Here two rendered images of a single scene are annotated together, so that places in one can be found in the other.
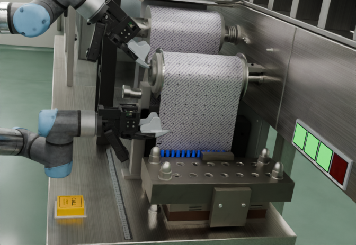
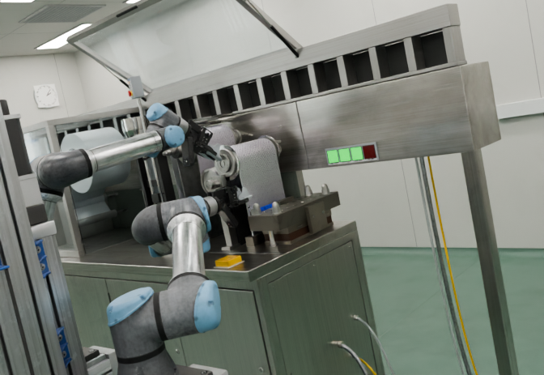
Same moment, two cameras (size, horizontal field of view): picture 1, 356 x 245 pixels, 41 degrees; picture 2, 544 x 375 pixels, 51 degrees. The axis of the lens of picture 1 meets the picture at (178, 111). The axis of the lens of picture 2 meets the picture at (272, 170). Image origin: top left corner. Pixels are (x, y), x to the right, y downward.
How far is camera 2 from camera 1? 1.39 m
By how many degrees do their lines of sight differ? 33
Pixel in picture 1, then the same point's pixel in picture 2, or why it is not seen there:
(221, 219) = (316, 226)
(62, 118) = not seen: hidden behind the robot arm
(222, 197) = (312, 210)
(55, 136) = not seen: hidden behind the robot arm
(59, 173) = (206, 246)
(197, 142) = (267, 199)
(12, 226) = not seen: outside the picture
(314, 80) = (327, 121)
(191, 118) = (259, 183)
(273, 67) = (287, 135)
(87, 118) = (210, 200)
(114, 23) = (195, 134)
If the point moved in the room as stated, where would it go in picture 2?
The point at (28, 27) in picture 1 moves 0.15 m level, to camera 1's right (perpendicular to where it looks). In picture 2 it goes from (177, 138) to (215, 130)
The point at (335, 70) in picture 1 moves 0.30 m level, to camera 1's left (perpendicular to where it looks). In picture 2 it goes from (339, 107) to (278, 120)
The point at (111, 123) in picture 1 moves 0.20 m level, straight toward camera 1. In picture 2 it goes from (222, 200) to (252, 199)
